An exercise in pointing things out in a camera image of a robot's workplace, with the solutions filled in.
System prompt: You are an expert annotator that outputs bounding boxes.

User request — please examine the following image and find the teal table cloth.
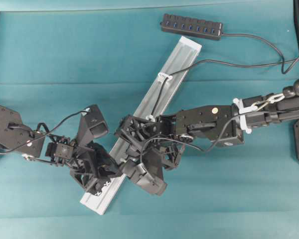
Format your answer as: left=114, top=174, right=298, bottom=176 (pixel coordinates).
left=0, top=11, right=299, bottom=219

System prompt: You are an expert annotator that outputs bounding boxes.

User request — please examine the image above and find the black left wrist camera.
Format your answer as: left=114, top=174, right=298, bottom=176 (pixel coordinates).
left=76, top=105, right=109, bottom=146

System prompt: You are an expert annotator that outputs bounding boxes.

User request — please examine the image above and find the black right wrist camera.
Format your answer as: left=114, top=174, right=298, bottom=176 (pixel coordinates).
left=120, top=160, right=167, bottom=196

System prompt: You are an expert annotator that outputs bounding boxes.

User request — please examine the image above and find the white ring near hub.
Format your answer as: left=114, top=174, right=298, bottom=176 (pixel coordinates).
left=156, top=72, right=174, bottom=84

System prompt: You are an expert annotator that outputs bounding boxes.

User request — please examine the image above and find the black USB cable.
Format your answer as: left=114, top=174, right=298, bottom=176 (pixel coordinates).
left=151, top=32, right=299, bottom=115

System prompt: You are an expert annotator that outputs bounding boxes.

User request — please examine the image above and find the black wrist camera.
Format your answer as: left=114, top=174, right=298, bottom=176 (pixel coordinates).
left=120, top=160, right=167, bottom=196
left=76, top=105, right=109, bottom=146

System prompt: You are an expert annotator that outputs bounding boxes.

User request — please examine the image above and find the silver aluminium rail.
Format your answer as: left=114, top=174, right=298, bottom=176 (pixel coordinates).
left=80, top=36, right=202, bottom=215

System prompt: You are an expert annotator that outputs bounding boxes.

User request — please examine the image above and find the black USB hub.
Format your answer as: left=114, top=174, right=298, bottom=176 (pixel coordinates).
left=160, top=13, right=224, bottom=40

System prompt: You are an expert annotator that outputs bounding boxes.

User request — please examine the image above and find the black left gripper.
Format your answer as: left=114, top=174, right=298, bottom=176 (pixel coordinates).
left=45, top=142, right=120, bottom=196

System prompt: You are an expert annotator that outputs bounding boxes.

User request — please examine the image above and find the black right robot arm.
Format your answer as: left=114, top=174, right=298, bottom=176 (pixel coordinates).
left=116, top=79, right=299, bottom=171

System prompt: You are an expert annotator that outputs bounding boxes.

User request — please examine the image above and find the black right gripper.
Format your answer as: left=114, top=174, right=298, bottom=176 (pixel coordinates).
left=115, top=115, right=184, bottom=171

